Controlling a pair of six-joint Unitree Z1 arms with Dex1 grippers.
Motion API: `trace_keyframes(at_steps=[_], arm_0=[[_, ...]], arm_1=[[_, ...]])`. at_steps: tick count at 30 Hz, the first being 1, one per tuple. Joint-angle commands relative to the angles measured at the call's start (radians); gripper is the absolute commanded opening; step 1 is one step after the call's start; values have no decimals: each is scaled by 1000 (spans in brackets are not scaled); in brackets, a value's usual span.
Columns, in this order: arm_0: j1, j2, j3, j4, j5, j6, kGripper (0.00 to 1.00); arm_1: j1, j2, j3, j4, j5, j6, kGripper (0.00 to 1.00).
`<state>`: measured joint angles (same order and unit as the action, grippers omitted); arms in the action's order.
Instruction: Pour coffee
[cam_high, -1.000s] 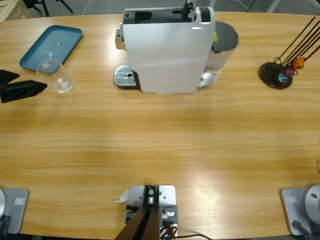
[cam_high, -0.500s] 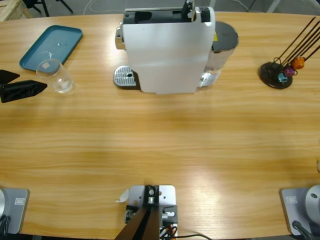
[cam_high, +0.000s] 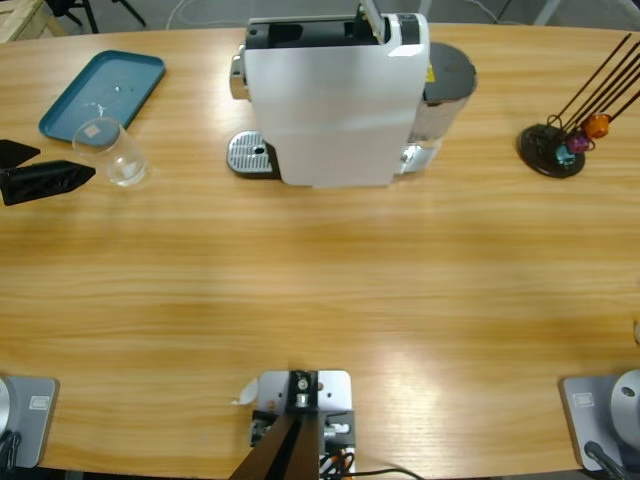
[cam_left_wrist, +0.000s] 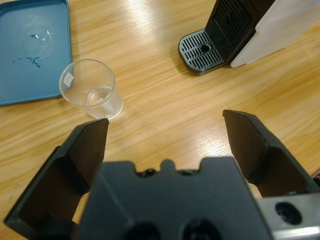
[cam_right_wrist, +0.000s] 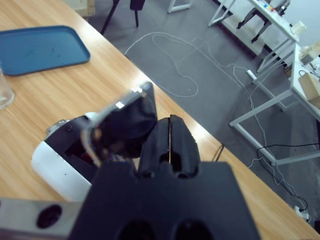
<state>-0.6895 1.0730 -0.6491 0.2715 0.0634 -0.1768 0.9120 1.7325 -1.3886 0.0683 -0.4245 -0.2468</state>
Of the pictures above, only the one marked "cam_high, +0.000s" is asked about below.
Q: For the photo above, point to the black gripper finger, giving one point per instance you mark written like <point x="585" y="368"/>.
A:
<point x="47" y="181"/>
<point x="15" y="153"/>

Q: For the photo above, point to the purple coffee capsule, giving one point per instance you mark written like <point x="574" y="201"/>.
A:
<point x="577" y="143"/>

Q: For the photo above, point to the white capsule coffee machine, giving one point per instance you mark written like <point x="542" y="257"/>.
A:
<point x="330" y="110"/>

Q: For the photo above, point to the clear water tank dark lid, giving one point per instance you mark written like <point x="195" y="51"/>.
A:
<point x="450" y="70"/>

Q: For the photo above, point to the teal plastic tray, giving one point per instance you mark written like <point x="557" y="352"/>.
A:
<point x="115" y="80"/>

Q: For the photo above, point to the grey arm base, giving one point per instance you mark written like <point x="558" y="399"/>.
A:
<point x="600" y="410"/>
<point x="30" y="420"/>

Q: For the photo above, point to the white mount block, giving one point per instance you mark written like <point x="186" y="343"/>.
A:
<point x="335" y="390"/>

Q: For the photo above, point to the clear drinking glass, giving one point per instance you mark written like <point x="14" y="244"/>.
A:
<point x="112" y="155"/>

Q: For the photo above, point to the orange coffee capsule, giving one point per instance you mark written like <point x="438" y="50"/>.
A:
<point x="596" y="126"/>

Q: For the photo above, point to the white metal leg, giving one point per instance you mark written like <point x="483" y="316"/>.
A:
<point x="546" y="11"/>

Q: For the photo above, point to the black stand legs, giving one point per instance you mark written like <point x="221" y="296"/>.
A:
<point x="90" y="12"/>

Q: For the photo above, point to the wooden crate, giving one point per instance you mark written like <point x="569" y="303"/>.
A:
<point x="22" y="20"/>

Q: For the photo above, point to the black capsule holder with rods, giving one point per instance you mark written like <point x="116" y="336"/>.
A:
<point x="540" y="150"/>

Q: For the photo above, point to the white paper tag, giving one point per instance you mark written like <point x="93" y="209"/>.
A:
<point x="247" y="392"/>

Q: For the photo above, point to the dark camera post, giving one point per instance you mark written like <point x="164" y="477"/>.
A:
<point x="295" y="440"/>

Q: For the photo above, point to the blue coffee capsule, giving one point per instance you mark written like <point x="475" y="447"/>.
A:
<point x="564" y="156"/>

